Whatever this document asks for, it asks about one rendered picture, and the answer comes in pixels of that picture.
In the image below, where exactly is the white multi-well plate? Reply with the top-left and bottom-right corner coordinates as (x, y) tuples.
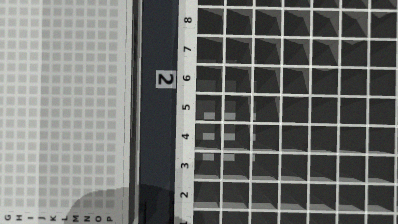
(0, 0), (143, 224)

